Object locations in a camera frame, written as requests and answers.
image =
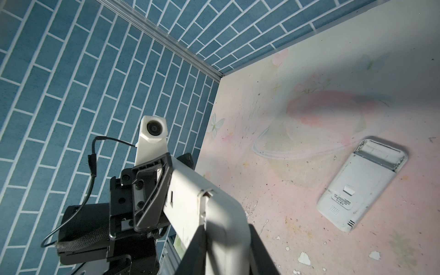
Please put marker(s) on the left aluminium corner post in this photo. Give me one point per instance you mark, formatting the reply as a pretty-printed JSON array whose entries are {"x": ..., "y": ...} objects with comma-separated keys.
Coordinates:
[{"x": 123, "y": 10}]

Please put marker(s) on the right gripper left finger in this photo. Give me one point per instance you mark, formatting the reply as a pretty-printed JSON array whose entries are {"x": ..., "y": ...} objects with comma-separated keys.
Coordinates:
[{"x": 194, "y": 260}]

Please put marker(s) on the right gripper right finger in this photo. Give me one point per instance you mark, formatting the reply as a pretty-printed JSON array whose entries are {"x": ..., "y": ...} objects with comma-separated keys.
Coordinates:
[{"x": 260, "y": 260}]

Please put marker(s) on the white remote control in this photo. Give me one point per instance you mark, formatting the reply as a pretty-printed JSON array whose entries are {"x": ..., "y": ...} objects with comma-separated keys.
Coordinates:
[
  {"x": 193, "y": 201},
  {"x": 363, "y": 177}
]

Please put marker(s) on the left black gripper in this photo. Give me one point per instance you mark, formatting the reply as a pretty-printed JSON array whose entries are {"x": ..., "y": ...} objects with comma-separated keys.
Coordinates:
[{"x": 120, "y": 237}]

